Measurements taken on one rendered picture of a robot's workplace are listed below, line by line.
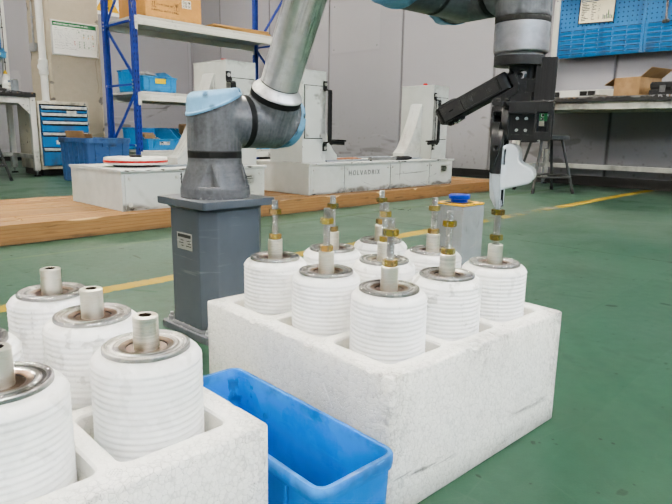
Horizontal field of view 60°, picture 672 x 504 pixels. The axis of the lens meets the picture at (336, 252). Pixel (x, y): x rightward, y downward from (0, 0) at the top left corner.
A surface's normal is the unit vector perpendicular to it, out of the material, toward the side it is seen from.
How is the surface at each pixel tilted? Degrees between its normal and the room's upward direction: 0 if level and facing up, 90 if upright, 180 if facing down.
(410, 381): 90
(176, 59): 90
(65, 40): 90
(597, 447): 0
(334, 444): 88
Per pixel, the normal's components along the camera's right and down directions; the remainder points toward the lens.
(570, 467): 0.02, -0.98
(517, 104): -0.37, 0.18
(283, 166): -0.70, 0.13
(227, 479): 0.69, 0.15
